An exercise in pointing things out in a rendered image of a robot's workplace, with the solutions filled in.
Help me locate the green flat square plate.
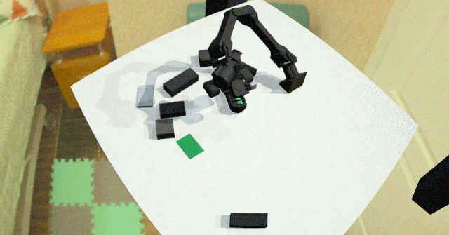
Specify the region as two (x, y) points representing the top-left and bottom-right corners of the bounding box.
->
(177, 133), (204, 160)

